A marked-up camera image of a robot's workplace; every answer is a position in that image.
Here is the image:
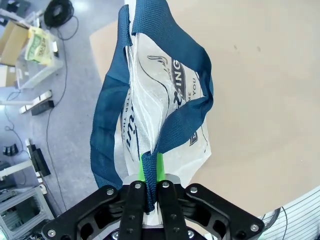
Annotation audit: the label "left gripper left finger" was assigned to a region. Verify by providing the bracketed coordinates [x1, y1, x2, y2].
[41, 152, 148, 240]

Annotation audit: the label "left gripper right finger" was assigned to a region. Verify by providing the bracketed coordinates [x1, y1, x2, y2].
[155, 152, 265, 240]

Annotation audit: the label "clear shopping bag blue handles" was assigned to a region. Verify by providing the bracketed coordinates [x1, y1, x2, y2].
[89, 0, 216, 219]

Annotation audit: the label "yellow green printed bag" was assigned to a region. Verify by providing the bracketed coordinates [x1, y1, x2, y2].
[24, 26, 55, 67]

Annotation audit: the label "white and black foot bar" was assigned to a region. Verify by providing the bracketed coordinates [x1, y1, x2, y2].
[18, 89, 55, 116]
[25, 138, 52, 179]

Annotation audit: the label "white ribbed panel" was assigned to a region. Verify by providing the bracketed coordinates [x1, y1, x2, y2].
[258, 185, 320, 240]

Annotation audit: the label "small black clips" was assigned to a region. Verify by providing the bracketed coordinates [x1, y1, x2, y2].
[2, 143, 19, 157]

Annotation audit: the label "clear plastic storage bin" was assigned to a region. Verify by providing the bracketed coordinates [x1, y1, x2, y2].
[14, 32, 65, 90]

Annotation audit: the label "brown cardboard box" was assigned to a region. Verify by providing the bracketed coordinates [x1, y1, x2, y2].
[0, 19, 30, 67]

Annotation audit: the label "aluminium profile frame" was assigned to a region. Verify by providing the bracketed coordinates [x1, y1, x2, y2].
[0, 185, 58, 240]

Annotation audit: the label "thin black floor cable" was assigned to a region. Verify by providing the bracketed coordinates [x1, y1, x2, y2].
[45, 14, 80, 216]

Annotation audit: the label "black coiled cable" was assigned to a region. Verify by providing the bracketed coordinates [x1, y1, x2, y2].
[43, 0, 75, 29]

